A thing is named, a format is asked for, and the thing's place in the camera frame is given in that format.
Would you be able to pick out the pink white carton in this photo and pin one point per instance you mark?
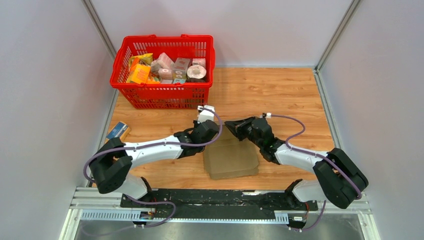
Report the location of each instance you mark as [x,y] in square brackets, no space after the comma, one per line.
[165,61]

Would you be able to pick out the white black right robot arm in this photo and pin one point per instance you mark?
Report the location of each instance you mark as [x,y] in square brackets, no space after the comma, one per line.
[338,179]

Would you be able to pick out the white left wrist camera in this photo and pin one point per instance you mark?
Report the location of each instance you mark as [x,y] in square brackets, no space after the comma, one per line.
[205,113]

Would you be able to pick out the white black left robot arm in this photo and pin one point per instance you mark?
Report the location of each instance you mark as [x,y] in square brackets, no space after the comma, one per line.
[111,165]

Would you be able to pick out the round tape roll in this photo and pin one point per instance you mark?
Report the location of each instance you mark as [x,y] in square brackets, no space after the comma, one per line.
[196,74]

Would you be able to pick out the brown cardboard paper box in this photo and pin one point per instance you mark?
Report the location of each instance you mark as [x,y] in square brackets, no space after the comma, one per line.
[228,157]

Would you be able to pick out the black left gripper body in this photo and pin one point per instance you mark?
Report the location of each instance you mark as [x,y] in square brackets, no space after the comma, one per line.
[202,148]

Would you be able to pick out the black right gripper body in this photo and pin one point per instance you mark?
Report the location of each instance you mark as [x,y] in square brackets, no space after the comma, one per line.
[250,136]

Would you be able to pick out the yellow snack bag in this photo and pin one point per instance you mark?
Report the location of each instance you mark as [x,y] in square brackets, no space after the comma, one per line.
[145,59]

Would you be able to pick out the orange snack box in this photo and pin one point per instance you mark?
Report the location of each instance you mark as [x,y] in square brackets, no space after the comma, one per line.
[139,74]

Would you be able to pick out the aluminium frame rail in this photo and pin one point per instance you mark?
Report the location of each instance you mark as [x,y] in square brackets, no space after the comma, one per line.
[96,206]

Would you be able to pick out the blue yellow small box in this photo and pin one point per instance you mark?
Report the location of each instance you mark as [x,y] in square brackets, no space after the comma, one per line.
[121,130]

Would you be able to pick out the red plastic shopping basket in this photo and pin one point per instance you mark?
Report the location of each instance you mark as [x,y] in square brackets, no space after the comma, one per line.
[165,88]

